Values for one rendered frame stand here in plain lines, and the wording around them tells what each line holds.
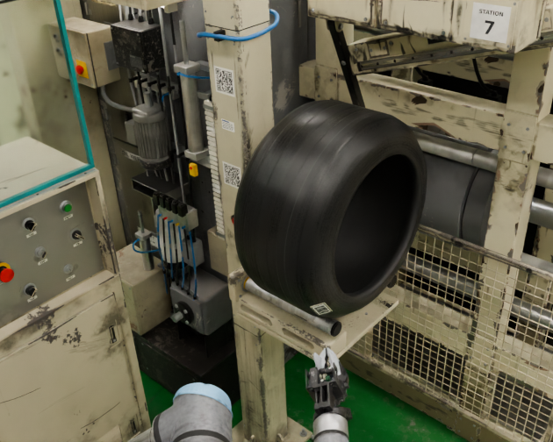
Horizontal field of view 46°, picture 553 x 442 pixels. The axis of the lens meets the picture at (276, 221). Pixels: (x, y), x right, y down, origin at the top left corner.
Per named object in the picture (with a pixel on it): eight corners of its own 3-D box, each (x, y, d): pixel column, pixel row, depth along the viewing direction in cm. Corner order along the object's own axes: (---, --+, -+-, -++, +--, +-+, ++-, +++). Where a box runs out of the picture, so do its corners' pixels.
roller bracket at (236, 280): (229, 300, 200) (226, 274, 195) (310, 244, 225) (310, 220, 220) (236, 304, 198) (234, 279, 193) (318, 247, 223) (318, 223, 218)
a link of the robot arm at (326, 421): (353, 444, 139) (318, 452, 141) (351, 425, 143) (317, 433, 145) (342, 425, 135) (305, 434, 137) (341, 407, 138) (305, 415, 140)
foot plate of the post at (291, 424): (219, 442, 259) (218, 435, 257) (264, 402, 276) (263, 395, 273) (269, 479, 243) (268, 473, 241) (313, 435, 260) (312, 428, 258)
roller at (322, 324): (253, 282, 202) (242, 291, 200) (250, 272, 200) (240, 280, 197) (342, 330, 182) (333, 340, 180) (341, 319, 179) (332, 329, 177)
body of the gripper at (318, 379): (335, 359, 147) (339, 404, 137) (347, 381, 152) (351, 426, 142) (304, 367, 149) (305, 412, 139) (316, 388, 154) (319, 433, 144)
